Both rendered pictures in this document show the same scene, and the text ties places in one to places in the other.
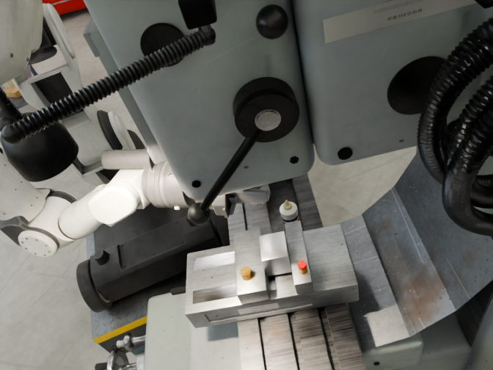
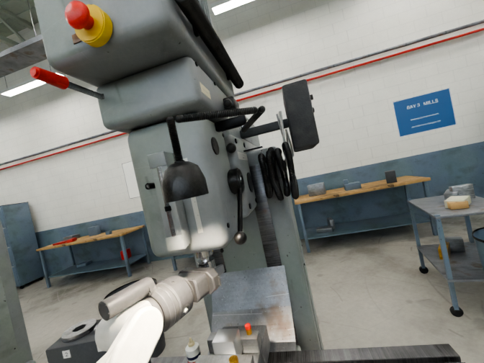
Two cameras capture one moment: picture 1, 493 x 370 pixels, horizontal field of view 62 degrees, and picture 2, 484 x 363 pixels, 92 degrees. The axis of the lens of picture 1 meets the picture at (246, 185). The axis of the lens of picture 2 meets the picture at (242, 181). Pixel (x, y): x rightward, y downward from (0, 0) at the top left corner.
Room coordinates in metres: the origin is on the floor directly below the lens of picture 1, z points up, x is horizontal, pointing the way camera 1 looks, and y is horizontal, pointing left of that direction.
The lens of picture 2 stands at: (0.29, 0.59, 1.46)
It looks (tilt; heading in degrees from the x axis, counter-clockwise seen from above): 1 degrees down; 275
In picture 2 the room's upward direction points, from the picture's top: 12 degrees counter-clockwise
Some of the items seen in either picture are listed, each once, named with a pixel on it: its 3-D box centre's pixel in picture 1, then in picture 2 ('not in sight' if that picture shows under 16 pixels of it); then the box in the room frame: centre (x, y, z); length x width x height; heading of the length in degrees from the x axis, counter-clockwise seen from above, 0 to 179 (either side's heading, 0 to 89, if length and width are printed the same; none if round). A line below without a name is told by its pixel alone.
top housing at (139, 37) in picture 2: not in sight; (164, 60); (0.48, -0.03, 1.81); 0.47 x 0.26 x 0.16; 82
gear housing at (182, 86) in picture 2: not in sight; (180, 111); (0.48, -0.05, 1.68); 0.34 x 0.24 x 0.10; 82
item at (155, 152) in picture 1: (139, 96); (170, 200); (0.50, 0.10, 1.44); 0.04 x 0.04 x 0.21; 82
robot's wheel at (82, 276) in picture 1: (95, 285); not in sight; (0.97, 0.66, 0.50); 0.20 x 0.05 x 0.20; 5
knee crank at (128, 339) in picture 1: (141, 339); not in sight; (0.69, 0.49, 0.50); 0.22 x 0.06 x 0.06; 82
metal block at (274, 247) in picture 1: (275, 253); (227, 346); (0.47, -0.01, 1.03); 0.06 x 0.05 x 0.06; 170
